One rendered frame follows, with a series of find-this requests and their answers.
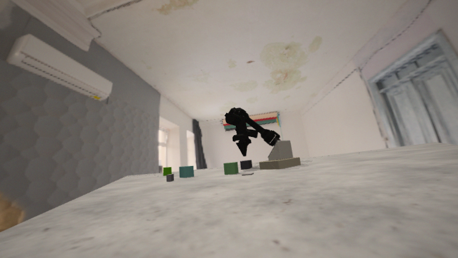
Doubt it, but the teal block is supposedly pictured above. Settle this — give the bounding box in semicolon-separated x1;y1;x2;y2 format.
179;166;194;178

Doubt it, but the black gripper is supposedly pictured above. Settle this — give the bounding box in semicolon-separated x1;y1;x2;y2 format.
232;125;251;157

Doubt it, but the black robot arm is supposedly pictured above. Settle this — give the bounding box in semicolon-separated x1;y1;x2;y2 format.
225;107;281;147

